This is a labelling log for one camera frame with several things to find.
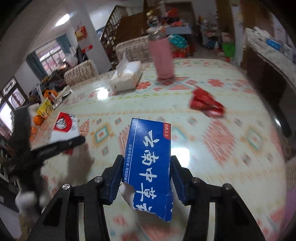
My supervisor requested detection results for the orange fruit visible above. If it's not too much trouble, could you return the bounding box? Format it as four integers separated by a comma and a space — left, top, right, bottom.
33, 115, 44, 126

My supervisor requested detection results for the white red paper bag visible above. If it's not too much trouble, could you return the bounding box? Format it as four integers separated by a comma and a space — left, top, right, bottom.
50, 112, 80, 143

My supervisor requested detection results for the right patterned chair back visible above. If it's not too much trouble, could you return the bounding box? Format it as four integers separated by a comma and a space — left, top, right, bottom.
115, 35, 152, 63

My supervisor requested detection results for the pink thermos bottle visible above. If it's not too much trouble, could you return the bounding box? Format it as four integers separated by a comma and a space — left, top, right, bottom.
147, 26, 174, 79

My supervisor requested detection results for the white tissue box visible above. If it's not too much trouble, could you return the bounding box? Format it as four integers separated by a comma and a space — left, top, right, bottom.
109, 53, 142, 92

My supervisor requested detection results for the red crumpled wrapper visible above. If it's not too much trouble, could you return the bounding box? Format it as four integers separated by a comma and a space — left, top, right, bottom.
189, 87, 225, 118

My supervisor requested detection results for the left patterned chair back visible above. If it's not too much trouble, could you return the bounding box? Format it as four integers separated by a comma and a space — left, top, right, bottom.
64, 60, 99, 86

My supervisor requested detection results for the yellow snack box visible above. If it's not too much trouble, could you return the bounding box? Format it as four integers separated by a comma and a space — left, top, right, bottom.
36, 98, 53, 119

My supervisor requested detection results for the wooden staircase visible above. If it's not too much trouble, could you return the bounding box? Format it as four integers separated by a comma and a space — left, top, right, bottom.
98, 5, 147, 66

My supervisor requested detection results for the blue herbal medicine box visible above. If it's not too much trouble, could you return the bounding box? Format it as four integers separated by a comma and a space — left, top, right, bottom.
120, 118, 173, 222

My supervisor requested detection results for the sideboard with patterned cloth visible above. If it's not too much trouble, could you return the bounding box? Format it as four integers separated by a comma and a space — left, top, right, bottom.
242, 27, 295, 100

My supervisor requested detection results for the patterned chair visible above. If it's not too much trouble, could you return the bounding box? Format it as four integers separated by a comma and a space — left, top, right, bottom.
64, 60, 99, 86
115, 35, 152, 63

